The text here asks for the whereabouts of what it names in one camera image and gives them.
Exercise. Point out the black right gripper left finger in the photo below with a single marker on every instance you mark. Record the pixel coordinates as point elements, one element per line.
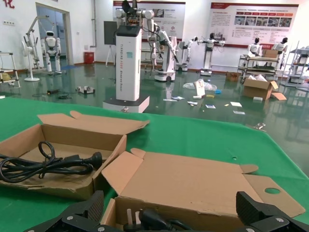
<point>91,210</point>

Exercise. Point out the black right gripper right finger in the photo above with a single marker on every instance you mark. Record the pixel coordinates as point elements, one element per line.
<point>251,207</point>

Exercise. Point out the open cardboard box torn edge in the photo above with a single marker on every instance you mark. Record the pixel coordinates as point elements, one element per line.
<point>84,133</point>

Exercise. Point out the small white box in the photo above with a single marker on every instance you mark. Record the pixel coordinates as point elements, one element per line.
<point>257,99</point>

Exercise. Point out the large open cardboard box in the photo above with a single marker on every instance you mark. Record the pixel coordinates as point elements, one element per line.
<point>257,89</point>

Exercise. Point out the small cardboard box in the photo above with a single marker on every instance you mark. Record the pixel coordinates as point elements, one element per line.
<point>232,76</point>

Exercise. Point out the closed cardboard box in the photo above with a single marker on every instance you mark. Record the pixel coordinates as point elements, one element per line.
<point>270,53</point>

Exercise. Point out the clear plastic clip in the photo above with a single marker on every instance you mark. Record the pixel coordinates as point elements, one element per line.
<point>259,126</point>

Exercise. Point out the green tablecloth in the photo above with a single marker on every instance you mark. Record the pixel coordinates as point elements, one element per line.
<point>193,135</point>

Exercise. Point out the white paper sheet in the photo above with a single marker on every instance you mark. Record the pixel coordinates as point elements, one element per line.
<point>236,104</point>
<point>169,99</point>

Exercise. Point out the blue white booklet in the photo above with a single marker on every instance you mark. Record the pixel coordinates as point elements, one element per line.
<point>178,98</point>
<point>210,106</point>
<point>192,103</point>

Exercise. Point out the yellow paper strip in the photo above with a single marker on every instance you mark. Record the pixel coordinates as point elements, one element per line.
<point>210,96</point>

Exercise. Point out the grey device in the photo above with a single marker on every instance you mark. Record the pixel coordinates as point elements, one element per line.
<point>85,90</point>

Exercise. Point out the small blue object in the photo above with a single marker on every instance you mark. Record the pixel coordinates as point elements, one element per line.
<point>218,91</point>

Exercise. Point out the black power strip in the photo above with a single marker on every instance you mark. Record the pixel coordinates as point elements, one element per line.
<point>53,91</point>

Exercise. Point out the clear plastic bag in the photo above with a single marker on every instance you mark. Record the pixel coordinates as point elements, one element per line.
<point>207,85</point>

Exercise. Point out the white upright carton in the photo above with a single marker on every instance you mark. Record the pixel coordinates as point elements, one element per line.
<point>200,88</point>

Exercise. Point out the metal cart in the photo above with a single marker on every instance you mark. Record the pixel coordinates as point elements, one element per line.
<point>258,65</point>

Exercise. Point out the metal shelving rack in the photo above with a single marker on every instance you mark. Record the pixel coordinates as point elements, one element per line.
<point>297,65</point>

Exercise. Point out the red bin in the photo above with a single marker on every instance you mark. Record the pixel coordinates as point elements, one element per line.
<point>88,58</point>

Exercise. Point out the white tower robot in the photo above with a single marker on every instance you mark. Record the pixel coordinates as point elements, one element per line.
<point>128,60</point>

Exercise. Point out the humanoid torso robot black head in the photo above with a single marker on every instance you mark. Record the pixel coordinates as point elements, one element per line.
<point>281,47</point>
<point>254,48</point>

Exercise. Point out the white robot arms outstretched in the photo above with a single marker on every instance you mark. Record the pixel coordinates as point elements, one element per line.
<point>208,53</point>

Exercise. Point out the white standing fan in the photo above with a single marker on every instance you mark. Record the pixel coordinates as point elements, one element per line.
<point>28,62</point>

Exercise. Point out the metal step ladder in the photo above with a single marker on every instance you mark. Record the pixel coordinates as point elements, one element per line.
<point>9,70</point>

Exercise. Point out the white humanoid robot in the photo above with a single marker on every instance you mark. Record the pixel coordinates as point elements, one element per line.
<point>51,48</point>

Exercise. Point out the slim white robot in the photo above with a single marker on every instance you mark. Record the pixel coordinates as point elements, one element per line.
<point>187,53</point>

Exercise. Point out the black display screen on stand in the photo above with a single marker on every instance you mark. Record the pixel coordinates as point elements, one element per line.
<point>108,32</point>

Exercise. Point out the small metal bracket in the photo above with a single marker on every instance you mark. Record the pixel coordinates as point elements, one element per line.
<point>125,109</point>

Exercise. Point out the grey door frame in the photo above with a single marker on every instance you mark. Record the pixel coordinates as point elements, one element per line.
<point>68,38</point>

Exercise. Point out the wide wall poster with photos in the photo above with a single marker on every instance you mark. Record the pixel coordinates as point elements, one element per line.
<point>253,24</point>

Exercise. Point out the white wall pipe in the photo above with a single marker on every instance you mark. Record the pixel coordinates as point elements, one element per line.
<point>93,24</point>

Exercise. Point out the white support gantry frame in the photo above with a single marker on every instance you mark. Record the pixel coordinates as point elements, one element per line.
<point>31,27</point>

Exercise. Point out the white wall switch panel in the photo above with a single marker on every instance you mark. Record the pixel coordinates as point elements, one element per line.
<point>9,23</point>

